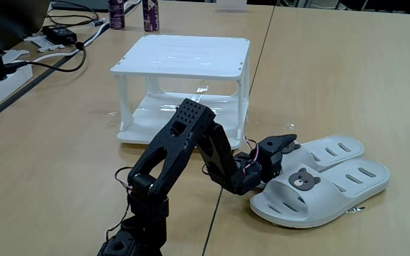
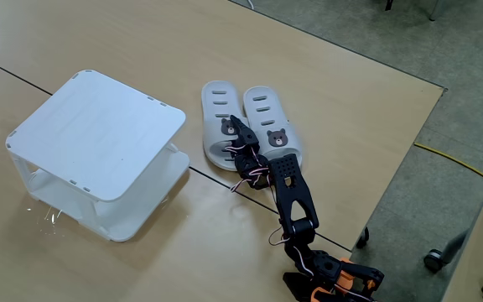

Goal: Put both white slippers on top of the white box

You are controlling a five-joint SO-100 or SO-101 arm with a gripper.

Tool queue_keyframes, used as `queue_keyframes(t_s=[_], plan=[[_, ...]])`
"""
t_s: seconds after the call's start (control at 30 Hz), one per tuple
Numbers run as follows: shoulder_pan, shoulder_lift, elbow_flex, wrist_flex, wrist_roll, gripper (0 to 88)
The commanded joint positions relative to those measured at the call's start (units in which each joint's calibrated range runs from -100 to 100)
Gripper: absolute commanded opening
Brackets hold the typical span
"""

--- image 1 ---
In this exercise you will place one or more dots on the white bear slipper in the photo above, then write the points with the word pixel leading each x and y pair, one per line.
pixel 333 201
pixel 333 156

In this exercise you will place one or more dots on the white plastic shelf box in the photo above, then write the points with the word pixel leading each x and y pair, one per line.
pixel 183 53

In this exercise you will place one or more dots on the thin metal pin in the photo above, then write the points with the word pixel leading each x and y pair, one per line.
pixel 356 209

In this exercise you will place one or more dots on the purple drink can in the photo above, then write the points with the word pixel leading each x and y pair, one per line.
pixel 116 14
pixel 151 16

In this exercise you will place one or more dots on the black power adapter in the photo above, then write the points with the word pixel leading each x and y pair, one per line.
pixel 59 33

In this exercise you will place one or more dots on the white plastic part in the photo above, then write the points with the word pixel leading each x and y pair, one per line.
pixel 45 43

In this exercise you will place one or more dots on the white power strip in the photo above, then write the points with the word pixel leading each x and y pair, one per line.
pixel 2 89

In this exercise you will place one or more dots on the dark laptop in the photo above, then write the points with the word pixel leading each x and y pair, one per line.
pixel 16 21

